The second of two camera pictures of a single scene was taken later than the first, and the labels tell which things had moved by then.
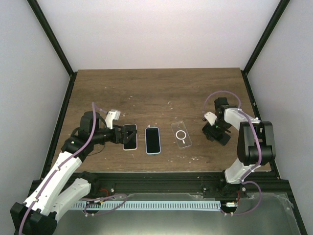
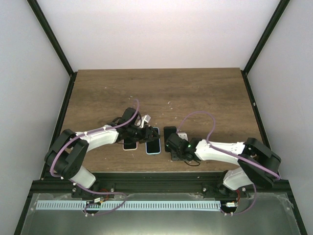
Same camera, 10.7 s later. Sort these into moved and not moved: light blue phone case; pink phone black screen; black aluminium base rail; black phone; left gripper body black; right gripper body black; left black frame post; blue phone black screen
Moved: black phone; right gripper body black; left gripper body black
Not moved: pink phone black screen; light blue phone case; black aluminium base rail; left black frame post; blue phone black screen
